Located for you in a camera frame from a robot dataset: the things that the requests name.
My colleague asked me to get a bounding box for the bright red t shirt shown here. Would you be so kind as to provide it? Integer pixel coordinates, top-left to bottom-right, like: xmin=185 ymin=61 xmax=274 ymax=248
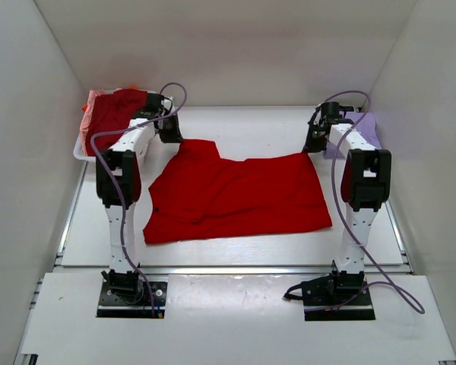
xmin=143 ymin=139 xmax=332 ymax=245

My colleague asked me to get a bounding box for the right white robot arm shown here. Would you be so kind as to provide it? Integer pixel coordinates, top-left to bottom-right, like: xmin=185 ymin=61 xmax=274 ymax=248
xmin=283 ymin=101 xmax=391 ymax=310

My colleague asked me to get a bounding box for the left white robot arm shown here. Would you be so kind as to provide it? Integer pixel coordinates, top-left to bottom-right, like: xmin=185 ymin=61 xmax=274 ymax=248
xmin=86 ymin=89 xmax=183 ymax=309

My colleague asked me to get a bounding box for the white plastic basket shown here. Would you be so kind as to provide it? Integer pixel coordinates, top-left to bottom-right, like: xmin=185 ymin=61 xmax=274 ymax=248
xmin=72 ymin=89 xmax=160 ymax=167

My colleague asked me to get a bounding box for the folded lavender t shirt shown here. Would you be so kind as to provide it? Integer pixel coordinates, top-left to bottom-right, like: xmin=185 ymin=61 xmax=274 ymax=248
xmin=323 ymin=112 xmax=382 ymax=159

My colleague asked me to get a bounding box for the dark red shirt in basket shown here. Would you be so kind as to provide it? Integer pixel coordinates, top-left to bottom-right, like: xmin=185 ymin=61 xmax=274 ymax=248
xmin=81 ymin=88 xmax=147 ymax=157

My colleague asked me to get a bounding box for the pink shirt in basket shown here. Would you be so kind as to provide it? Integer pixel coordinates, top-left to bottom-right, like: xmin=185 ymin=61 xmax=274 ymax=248
xmin=79 ymin=89 xmax=115 ymax=140

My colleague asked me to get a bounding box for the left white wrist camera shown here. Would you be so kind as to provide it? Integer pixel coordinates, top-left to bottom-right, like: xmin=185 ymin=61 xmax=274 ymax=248
xmin=161 ymin=97 xmax=173 ymax=110

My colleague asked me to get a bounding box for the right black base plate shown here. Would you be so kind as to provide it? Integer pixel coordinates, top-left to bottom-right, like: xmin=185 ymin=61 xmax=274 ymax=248
xmin=283 ymin=268 xmax=375 ymax=322

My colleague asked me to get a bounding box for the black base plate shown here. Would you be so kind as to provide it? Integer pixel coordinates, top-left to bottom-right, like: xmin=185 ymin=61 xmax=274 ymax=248
xmin=97 ymin=270 xmax=168 ymax=319
xmin=283 ymin=268 xmax=375 ymax=322

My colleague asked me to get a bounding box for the silver aluminium rail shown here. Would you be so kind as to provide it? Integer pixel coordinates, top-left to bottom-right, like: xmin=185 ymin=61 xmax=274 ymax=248
xmin=52 ymin=264 xmax=411 ymax=275

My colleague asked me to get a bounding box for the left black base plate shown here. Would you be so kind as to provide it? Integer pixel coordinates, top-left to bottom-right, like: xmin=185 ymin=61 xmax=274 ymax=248
xmin=97 ymin=270 xmax=168 ymax=319

